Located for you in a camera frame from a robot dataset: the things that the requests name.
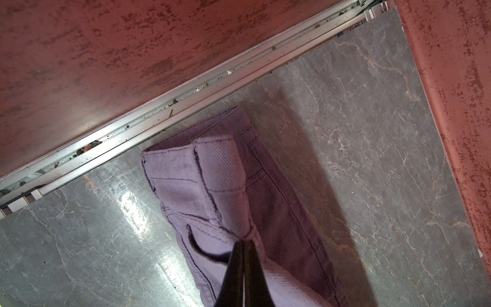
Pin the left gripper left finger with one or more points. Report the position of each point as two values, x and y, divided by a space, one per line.
232 290

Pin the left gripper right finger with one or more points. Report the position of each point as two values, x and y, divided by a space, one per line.
256 292

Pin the purple trousers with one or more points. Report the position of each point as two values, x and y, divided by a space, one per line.
217 184

